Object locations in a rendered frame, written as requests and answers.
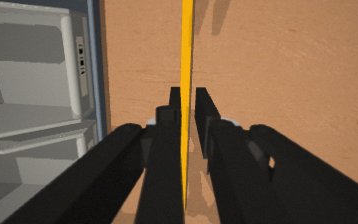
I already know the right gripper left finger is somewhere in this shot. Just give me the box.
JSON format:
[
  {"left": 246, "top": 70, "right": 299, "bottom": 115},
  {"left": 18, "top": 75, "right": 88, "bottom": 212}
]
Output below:
[{"left": 0, "top": 87, "right": 185, "bottom": 224}]

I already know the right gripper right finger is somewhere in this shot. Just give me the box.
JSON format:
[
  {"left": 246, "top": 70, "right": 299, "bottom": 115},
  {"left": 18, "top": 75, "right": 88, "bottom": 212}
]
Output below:
[{"left": 195, "top": 87, "right": 358, "bottom": 224}]

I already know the grey open bin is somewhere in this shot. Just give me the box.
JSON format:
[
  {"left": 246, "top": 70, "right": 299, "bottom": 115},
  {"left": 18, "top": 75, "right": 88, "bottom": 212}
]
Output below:
[
  {"left": 0, "top": 2, "right": 95, "bottom": 138},
  {"left": 0, "top": 119, "right": 98, "bottom": 223}
]

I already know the grey rectangular rack frame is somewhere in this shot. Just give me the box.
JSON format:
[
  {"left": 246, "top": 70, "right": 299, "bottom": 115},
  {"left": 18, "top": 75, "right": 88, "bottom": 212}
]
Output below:
[{"left": 0, "top": 0, "right": 108, "bottom": 142}]

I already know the yellow rail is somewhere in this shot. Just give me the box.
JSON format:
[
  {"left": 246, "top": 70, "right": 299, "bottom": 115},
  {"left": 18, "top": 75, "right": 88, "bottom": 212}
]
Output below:
[{"left": 180, "top": 0, "right": 193, "bottom": 214}]

